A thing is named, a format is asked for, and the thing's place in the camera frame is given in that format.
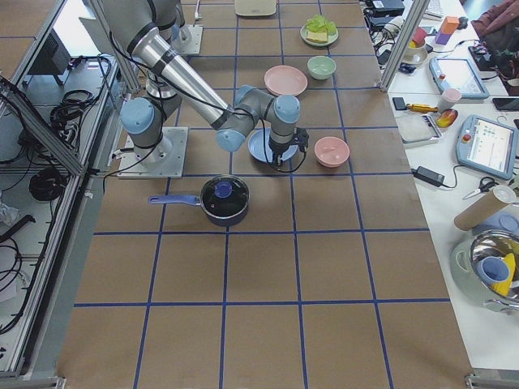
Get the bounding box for blue pot with lid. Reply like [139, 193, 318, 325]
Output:
[148, 174, 250, 227]

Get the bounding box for steel mixing bowl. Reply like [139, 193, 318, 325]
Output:
[449, 230, 518, 314]

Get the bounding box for green lettuce leaf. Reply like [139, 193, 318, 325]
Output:
[305, 15, 337, 35]

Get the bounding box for cream toaster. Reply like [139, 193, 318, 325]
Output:
[234, 0, 277, 17]

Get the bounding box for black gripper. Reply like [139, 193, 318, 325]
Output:
[270, 127, 309, 168]

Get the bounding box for kitchen scale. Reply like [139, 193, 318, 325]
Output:
[396, 114, 442, 148]

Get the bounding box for green bowl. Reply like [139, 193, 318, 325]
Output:
[307, 56, 337, 80]

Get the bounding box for scissors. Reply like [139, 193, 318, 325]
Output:
[463, 177, 498, 200]

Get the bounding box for teach pendant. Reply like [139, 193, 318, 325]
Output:
[428, 57, 490, 100]
[456, 115, 518, 180]

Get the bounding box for blue cup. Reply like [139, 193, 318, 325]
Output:
[476, 256, 510, 285]

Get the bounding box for black power adapter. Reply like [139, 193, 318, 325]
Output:
[411, 166, 444, 187]

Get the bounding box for blue plate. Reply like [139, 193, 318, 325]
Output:
[247, 127, 299, 165]

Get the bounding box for green plate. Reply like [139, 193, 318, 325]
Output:
[300, 26, 339, 47]

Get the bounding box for pink plate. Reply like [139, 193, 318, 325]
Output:
[264, 65, 307, 96]

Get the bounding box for pink bowl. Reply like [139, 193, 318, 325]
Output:
[314, 136, 350, 168]

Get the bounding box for teach pendant near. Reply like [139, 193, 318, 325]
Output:
[456, 115, 518, 180]

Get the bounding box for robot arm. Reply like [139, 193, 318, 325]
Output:
[153, 0, 191, 45]
[103, 1, 308, 169]

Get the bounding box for bread slice on plate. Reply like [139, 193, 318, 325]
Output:
[307, 30, 328, 45]

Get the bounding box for cardboard tube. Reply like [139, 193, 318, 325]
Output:
[453, 185, 517, 231]

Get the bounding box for aluminium frame post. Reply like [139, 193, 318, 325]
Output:
[379, 0, 429, 92]

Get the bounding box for teach pendant far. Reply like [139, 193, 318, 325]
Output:
[428, 57, 490, 100]

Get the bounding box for white cup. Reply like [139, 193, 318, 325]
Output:
[437, 88, 462, 113]

